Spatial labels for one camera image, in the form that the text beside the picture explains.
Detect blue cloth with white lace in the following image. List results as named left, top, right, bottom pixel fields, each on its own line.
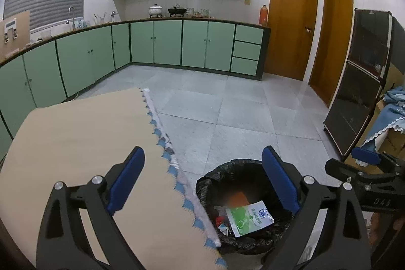
left=362, top=85, right=405, bottom=147

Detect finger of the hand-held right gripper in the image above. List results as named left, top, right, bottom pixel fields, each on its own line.
left=351, top=147, right=405, bottom=175
left=325, top=158, right=371, bottom=192

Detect white plastic bracket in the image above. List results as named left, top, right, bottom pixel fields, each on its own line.
left=3, top=20, right=18, bottom=43

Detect table with beige cloth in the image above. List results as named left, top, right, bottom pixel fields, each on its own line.
left=0, top=88, right=228, bottom=270

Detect green lower kitchen cabinets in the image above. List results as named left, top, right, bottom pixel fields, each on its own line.
left=0, top=19, right=271, bottom=160

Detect waste bin with black liner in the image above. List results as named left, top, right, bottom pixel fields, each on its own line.
left=195, top=159, right=299, bottom=255

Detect floral printed under cloth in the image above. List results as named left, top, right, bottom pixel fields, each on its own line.
left=141, top=87, right=222, bottom=248

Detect cluster of glass jars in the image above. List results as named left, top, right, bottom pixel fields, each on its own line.
left=185, top=7, right=211, bottom=18

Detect brown cardboard box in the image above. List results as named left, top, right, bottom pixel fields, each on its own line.
left=345, top=99, right=405, bottom=176

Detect wooden door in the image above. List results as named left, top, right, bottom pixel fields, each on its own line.
left=264, top=0, right=318, bottom=81
left=308, top=0, right=354, bottom=106

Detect black wok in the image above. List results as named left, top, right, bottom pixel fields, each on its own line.
left=168, top=5, right=186, bottom=18

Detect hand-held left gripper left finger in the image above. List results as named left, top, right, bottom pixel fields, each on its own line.
left=36, top=146, right=146, bottom=270

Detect black folding screen panel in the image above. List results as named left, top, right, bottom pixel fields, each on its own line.
left=323, top=8, right=393, bottom=160

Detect brown cardboard board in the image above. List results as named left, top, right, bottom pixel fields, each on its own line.
left=0, top=11, right=30, bottom=58

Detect green white plastic packet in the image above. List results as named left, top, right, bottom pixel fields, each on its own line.
left=225, top=200, right=274, bottom=238

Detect person's right hand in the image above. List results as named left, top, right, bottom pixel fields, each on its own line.
left=370, top=213, right=395, bottom=246

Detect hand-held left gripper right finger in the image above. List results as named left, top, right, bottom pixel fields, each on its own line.
left=262, top=145, right=371, bottom=270

